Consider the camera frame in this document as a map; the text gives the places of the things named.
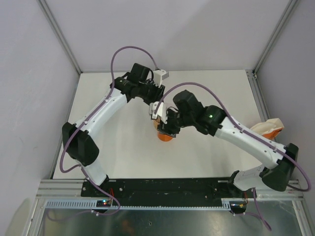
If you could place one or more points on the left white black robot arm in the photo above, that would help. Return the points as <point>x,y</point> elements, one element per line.
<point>78,137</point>

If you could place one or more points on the orange glass flask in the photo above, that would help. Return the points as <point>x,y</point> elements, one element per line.
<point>164,137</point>

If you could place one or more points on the white orange box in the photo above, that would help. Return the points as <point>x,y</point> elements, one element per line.
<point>269,129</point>

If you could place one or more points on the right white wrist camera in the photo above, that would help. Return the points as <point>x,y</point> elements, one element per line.
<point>158,112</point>

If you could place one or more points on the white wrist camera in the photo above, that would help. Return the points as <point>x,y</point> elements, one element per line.
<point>159,76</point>
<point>158,112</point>

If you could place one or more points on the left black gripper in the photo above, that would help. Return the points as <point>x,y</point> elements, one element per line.
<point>158,95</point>

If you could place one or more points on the right aluminium frame post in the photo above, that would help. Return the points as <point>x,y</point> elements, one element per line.
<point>280,26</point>

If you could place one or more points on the aluminium frame post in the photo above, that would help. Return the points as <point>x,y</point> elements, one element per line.
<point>59,34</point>
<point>280,26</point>

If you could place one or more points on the grey slotted cable duct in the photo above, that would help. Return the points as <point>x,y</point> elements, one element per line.
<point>104,204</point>

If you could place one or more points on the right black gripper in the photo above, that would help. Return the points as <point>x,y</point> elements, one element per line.
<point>168,128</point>

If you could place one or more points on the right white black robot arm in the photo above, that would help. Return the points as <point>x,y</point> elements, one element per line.
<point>276,159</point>

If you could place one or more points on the left aluminium frame post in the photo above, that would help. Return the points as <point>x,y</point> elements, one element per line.
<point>59,34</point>

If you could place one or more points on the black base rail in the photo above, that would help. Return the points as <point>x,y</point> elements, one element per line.
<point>170,192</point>

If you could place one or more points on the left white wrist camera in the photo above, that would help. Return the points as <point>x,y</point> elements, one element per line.
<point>159,76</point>

